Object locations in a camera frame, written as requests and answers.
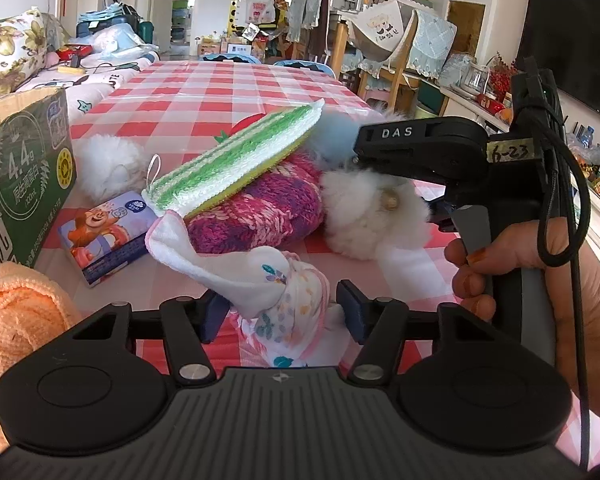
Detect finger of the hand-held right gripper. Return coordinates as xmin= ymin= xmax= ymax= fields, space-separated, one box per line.
xmin=422 ymin=199 xmax=461 ymax=233
xmin=354 ymin=119 xmax=433 ymax=177

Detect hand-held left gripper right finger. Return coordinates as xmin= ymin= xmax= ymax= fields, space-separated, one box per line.
xmin=336 ymin=280 xmax=503 ymax=386

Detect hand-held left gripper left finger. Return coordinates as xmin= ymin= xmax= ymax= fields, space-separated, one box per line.
xmin=67 ymin=289 xmax=231 ymax=386

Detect white printed baby cloth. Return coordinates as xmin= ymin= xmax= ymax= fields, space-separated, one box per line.
xmin=145 ymin=210 xmax=331 ymax=368

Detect white fluffy pompom with bead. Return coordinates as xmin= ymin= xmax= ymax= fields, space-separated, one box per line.
xmin=320 ymin=167 xmax=433 ymax=261

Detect green cardboard box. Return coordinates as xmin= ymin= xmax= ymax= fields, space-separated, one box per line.
xmin=0 ymin=87 xmax=78 ymax=293

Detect person's right hand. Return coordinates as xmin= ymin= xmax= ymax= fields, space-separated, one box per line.
xmin=444 ymin=219 xmax=600 ymax=428

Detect green patterned bin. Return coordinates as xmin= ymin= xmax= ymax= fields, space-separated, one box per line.
xmin=414 ymin=80 xmax=450 ymax=117

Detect blue fluffy pompom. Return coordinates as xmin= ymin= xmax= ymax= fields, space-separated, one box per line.
xmin=307 ymin=110 xmax=366 ymax=171

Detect red flower bouquet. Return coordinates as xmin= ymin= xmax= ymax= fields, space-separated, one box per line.
xmin=486 ymin=52 xmax=520 ymax=105

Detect wooden chair with blue cover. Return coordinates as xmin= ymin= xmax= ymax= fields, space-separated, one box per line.
xmin=390 ymin=7 xmax=458 ymax=111

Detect wooden chair with white cover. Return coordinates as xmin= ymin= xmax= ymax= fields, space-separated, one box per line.
xmin=347 ymin=0 xmax=421 ymax=106

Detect pink purple knitted hat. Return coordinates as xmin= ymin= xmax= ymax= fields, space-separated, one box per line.
xmin=185 ymin=152 xmax=328 ymax=256

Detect blue chair back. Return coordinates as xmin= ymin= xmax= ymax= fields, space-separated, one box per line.
xmin=200 ymin=53 xmax=263 ymax=65
xmin=272 ymin=59 xmax=335 ymax=79

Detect blue cartoon tissue pack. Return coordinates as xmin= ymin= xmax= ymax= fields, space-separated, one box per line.
xmin=57 ymin=191 xmax=161 ymax=288

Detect green striped sponge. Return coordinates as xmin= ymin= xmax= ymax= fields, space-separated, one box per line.
xmin=141 ymin=97 xmax=326 ymax=215

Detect black television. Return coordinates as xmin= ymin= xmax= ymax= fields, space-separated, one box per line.
xmin=517 ymin=0 xmax=600 ymax=128

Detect hanging clothes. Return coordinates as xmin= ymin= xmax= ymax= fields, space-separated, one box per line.
xmin=285 ymin=0 xmax=332 ymax=45

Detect red checked tablecloth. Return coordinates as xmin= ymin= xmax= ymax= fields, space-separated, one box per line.
xmin=30 ymin=57 xmax=600 ymax=461

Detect orange towel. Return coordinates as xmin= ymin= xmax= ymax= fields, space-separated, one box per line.
xmin=0 ymin=262 xmax=83 ymax=453

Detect stack of plastic basins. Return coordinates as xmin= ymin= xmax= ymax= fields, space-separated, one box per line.
xmin=171 ymin=0 xmax=189 ymax=45

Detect sofa with printed sheet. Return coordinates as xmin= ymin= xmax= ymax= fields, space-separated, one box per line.
xmin=0 ymin=7 xmax=161 ymax=128

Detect blue white bedding pile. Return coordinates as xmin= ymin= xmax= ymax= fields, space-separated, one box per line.
xmin=87 ymin=22 xmax=159 ymax=57

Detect floral sofa cushion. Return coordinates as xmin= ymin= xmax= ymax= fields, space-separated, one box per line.
xmin=0 ymin=7 xmax=51 ymax=98

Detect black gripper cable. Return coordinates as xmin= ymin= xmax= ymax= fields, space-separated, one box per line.
xmin=522 ymin=57 xmax=593 ymax=473

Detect white fluffy pompom with keychain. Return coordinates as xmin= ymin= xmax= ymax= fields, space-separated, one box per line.
xmin=72 ymin=132 xmax=153 ymax=203

